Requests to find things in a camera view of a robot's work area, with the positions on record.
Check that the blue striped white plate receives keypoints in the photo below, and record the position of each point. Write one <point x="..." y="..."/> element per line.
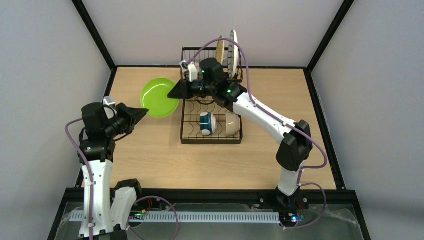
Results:
<point x="233" y="55"/>

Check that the white ceramic bowl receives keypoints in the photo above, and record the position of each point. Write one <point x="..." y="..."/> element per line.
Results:
<point x="232" y="124"/>

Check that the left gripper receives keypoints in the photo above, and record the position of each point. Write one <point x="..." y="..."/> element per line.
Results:
<point x="125" y="116"/>

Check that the green plate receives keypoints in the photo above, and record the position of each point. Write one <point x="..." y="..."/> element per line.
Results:
<point x="154" y="97"/>

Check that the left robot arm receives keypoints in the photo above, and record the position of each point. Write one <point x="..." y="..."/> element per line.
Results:
<point x="101" y="216"/>

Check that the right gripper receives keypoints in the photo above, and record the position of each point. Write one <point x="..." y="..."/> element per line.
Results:
<point x="187" y="88"/>

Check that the small blue rimmed bowl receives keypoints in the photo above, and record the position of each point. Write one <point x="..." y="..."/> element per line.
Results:
<point x="208" y="123"/>

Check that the white slotted cable duct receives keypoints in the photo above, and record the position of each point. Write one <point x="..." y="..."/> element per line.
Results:
<point x="209" y="217"/>

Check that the black frame front rail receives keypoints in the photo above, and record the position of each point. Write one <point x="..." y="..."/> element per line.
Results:
<point x="208" y="196"/>

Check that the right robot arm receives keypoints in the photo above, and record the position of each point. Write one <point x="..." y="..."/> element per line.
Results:
<point x="294" y="138"/>

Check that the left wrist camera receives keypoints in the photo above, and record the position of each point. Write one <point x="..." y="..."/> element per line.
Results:
<point x="109" y="102"/>

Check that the woven bamboo coaster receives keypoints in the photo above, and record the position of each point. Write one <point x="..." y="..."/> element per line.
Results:
<point x="220" y="51"/>

